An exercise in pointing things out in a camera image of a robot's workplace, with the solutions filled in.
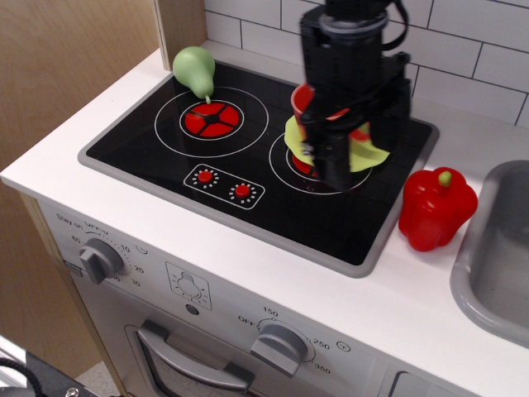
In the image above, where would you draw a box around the black toy stove cooktop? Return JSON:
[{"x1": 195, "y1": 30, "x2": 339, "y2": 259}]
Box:
[{"x1": 79, "y1": 63, "x2": 439, "y2": 278}]

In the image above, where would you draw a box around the black cable on floor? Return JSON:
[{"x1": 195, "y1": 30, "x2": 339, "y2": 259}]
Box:
[{"x1": 0, "y1": 358, "x2": 45, "y2": 397}]

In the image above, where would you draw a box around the red left stove button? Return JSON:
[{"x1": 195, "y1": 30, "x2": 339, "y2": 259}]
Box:
[{"x1": 197, "y1": 170, "x2": 213, "y2": 184}]

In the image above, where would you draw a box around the grey oven temperature knob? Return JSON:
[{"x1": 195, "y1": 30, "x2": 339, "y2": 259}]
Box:
[{"x1": 250, "y1": 322, "x2": 308, "y2": 378}]

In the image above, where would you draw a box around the black equipment base with screw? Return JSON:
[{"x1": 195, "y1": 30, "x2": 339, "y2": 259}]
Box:
[{"x1": 26, "y1": 352, "x2": 95, "y2": 397}]

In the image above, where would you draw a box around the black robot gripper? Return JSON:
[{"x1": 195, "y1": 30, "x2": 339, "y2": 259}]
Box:
[{"x1": 300, "y1": 1, "x2": 411, "y2": 192}]

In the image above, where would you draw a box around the green toy pear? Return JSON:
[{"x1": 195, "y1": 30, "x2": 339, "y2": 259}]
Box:
[{"x1": 173, "y1": 46, "x2": 216, "y2": 104}]

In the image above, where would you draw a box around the grey oven door handle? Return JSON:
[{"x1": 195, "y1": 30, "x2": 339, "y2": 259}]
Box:
[{"x1": 137, "y1": 321, "x2": 255, "y2": 393}]

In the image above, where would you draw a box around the grey toy sink basin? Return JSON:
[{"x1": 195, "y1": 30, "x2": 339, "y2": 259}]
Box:
[{"x1": 450, "y1": 160, "x2": 528, "y2": 347}]

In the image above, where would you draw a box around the red toy bell pepper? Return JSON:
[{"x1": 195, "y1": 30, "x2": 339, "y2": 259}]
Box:
[{"x1": 398, "y1": 167, "x2": 478, "y2": 252}]

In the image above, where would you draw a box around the red plastic toy cup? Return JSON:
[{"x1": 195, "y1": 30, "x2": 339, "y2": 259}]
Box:
[{"x1": 290, "y1": 83, "x2": 370, "y2": 142}]

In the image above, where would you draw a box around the red stove button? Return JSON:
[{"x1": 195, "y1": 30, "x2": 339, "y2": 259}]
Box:
[
  {"x1": 197, "y1": 170, "x2": 213, "y2": 184},
  {"x1": 234, "y1": 184, "x2": 251, "y2": 199}
]

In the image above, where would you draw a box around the green plastic toy plate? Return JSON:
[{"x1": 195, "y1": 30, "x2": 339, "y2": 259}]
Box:
[{"x1": 284, "y1": 116, "x2": 389, "y2": 173}]

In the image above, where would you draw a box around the grey timer knob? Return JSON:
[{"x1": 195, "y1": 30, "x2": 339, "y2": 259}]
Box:
[{"x1": 79, "y1": 238, "x2": 124, "y2": 285}]

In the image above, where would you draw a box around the red right stove button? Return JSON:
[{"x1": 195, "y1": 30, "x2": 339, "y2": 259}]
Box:
[{"x1": 234, "y1": 184, "x2": 251, "y2": 199}]

